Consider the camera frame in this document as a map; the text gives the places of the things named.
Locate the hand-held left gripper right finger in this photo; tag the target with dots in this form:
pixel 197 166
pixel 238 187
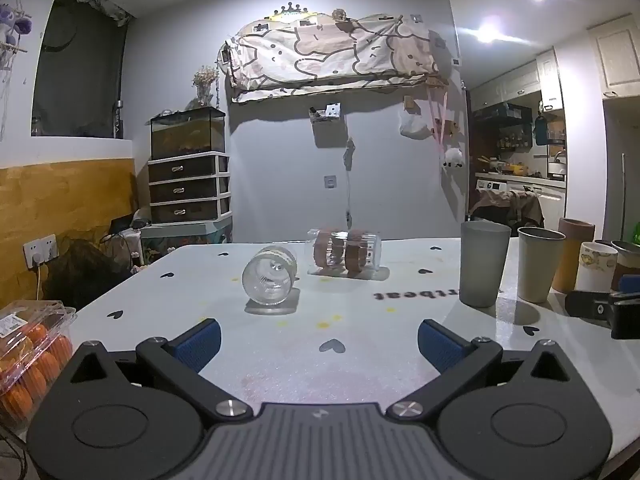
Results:
pixel 440 349

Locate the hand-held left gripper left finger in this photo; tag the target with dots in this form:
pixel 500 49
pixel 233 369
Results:
pixel 199 346

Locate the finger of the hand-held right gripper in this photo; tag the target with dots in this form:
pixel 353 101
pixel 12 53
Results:
pixel 587 305
pixel 626 315

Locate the clear glass cup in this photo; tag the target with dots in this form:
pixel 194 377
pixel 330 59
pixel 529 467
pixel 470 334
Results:
pixel 269 276

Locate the white printed cup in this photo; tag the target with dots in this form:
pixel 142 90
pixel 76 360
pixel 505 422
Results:
pixel 596 267

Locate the metal-rimmed brown cup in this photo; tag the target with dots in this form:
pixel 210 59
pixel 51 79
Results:
pixel 626 257

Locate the tall brown cup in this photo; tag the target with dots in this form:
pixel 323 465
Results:
pixel 575 245

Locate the beige plastic cup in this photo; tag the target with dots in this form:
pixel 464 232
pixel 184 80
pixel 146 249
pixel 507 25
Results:
pixel 539 266

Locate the grey plastic cup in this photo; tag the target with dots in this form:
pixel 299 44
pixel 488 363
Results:
pixel 482 265

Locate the brown-banded glass cup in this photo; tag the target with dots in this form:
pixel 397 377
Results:
pixel 346 256

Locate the green object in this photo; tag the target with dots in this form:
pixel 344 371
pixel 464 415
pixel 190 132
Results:
pixel 635 234

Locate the white heart-print tablecloth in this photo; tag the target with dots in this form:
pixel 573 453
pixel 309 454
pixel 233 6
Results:
pixel 350 320

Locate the teal low cabinet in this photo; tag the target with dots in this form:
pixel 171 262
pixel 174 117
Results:
pixel 185 237

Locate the chair with brown cloth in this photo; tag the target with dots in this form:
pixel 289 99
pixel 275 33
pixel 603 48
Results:
pixel 509 207

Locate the black mesh bag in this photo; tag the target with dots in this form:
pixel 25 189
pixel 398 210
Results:
pixel 82 272

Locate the white washing machine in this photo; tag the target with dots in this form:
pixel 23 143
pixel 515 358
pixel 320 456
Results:
pixel 502 186

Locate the dark plastic drawer cabinet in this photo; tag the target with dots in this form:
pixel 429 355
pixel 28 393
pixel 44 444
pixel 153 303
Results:
pixel 189 189

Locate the clear plastic box of oranges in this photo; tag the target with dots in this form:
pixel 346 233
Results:
pixel 31 360

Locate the white plush toy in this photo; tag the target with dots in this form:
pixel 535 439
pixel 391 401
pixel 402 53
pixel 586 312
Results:
pixel 453 156

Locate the glass fish tank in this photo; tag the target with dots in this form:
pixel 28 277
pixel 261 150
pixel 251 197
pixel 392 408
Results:
pixel 187 132

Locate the white plastic bag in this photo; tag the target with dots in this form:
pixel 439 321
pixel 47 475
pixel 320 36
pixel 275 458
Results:
pixel 413 125

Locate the dried flower bouquet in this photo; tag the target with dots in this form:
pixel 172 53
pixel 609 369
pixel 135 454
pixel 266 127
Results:
pixel 205 80

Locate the dark window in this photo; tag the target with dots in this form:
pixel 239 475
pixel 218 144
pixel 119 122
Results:
pixel 80 67

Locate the printed blanket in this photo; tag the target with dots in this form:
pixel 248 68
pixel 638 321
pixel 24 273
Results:
pixel 330 55

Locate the gold crown decoration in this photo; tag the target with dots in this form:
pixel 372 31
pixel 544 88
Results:
pixel 290 10

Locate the purple hanging flowers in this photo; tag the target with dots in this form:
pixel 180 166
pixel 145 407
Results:
pixel 14 22

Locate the white wall socket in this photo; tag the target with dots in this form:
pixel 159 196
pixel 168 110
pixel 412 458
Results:
pixel 40 250

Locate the grey wall switch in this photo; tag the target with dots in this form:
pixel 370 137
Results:
pixel 329 181

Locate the grey hanging wall ornament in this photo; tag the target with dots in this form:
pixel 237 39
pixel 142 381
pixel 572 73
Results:
pixel 349 152

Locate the white kitchen wall cabinets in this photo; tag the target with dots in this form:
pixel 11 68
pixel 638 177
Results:
pixel 555 77

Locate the small wall bracket shelf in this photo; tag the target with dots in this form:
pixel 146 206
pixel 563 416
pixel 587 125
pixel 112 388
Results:
pixel 325 112

